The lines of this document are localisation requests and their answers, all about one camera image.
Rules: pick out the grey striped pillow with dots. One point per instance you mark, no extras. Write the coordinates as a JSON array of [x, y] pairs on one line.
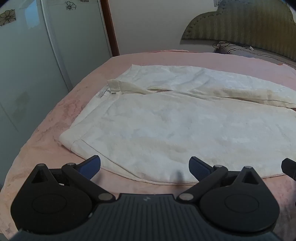
[[249, 53]]

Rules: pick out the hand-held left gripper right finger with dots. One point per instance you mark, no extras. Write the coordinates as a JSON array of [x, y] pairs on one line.
[[199, 168]]

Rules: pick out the white pants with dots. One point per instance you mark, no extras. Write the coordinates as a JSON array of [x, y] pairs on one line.
[[161, 129]]

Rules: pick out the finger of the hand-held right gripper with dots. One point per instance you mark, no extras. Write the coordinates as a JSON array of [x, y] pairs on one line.
[[289, 168]]

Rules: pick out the green tufted headboard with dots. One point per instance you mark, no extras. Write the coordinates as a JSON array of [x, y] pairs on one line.
[[242, 25]]

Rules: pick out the pink bed sheet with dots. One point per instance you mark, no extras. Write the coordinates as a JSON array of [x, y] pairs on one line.
[[161, 58]]

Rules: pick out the brown wooden door frame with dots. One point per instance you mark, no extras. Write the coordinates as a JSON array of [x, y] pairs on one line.
[[110, 25]]

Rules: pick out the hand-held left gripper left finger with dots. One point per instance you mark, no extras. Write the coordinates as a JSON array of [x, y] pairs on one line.
[[89, 168]]

